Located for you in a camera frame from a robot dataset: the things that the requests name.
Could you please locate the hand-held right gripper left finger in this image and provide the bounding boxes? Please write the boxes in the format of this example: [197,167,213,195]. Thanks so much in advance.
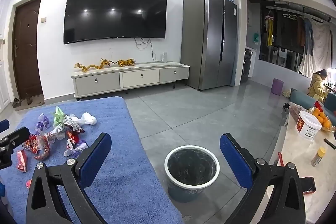
[26,132,112,224]

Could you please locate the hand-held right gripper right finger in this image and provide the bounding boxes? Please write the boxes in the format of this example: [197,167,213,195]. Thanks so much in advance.
[219,133,307,224]

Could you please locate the pile of snack wrappers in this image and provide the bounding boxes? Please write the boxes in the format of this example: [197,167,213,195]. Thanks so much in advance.
[16,119,88,172]

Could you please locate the purple plastic wrapper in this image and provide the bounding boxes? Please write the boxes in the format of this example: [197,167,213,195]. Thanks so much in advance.
[35,113,51,135]

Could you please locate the white plastic bag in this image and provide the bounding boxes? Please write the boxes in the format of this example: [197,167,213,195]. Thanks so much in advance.
[70,112,97,126]

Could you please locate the green paper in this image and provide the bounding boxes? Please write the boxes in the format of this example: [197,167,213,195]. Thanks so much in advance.
[52,106,69,128]

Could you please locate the round grey trash bin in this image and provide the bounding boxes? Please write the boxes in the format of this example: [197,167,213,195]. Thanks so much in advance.
[164,145,220,203]

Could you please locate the blue fluffy blanket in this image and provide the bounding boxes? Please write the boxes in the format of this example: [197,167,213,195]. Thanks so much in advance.
[0,96,184,224]

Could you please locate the brown doormat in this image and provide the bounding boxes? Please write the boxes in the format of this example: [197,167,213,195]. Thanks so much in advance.
[14,100,45,111]

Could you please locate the light marble table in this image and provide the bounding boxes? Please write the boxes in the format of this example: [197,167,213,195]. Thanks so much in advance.
[268,106,336,224]

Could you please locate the phone in red case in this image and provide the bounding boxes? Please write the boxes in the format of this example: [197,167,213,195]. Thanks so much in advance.
[299,176,316,194]

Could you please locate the brown entrance door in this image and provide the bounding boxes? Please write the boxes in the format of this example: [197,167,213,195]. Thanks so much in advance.
[13,0,44,103]

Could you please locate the dark red snack bag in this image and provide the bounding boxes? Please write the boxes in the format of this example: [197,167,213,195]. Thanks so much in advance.
[288,103,306,119]

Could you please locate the white plastic basket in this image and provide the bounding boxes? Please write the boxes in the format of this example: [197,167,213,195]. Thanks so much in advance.
[296,111,322,140]

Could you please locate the yellow-capped bottle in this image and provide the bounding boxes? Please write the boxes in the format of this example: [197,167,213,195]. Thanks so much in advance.
[311,147,326,167]

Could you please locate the white television cabinet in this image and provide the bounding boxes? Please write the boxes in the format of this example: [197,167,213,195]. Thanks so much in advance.
[71,62,190,101]

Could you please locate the golden dragon figurine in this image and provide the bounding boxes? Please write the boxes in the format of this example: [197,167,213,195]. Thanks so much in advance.
[74,59,112,73]

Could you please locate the teal sofa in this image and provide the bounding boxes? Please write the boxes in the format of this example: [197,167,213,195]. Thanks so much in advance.
[290,89,336,126]

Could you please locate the washing machine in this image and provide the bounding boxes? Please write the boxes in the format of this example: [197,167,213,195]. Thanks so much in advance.
[241,47,256,83]

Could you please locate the pile of oranges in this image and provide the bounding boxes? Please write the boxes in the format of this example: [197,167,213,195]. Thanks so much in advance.
[308,106,332,131]

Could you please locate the golden tiger figurine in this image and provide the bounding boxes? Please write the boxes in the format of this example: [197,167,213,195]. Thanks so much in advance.
[117,59,136,67]

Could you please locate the grey double-door refrigerator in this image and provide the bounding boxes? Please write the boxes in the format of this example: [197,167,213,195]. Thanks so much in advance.
[181,0,238,91]

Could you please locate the yellow hanging garment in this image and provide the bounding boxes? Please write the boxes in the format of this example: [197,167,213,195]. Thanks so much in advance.
[265,17,274,46]

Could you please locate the white hanging sheet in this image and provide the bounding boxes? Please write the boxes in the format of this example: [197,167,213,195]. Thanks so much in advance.
[299,21,332,77]

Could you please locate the dark hanging clothes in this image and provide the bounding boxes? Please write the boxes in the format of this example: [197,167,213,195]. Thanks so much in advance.
[274,13,305,54]

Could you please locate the blue denim jacket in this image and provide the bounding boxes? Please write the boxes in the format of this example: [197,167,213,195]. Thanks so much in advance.
[304,18,315,56]

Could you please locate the clothes drying rack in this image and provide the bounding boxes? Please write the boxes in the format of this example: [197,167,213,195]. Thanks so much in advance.
[266,5,331,22]

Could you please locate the television cable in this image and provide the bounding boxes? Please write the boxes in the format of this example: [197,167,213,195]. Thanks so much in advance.
[134,38,163,62]

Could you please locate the black wall television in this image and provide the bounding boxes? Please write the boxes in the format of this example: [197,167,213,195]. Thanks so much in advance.
[63,0,168,45]

